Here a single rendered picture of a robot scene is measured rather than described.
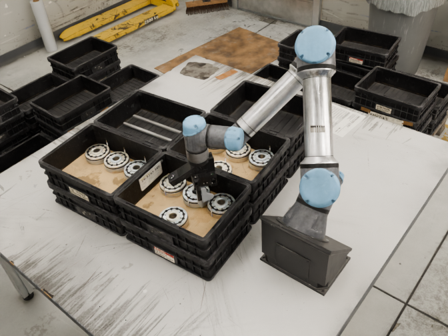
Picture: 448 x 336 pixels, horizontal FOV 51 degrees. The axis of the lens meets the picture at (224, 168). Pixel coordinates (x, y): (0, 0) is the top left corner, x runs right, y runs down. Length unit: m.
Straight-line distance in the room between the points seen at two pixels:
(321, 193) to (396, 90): 1.74
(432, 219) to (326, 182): 1.63
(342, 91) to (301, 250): 1.83
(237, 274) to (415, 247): 1.35
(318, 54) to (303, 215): 0.51
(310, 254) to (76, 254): 0.87
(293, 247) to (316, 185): 0.26
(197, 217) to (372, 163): 0.85
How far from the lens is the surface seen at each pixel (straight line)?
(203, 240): 1.47
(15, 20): 4.99
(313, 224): 1.53
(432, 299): 2.59
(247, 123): 1.57
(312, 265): 1.55
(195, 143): 1.49
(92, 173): 1.96
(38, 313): 2.65
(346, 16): 4.73
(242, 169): 1.85
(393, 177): 2.08
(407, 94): 3.02
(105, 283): 1.73
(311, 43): 1.43
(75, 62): 3.59
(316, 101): 1.42
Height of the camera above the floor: 2.05
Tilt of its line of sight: 41 degrees down
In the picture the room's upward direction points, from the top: 5 degrees counter-clockwise
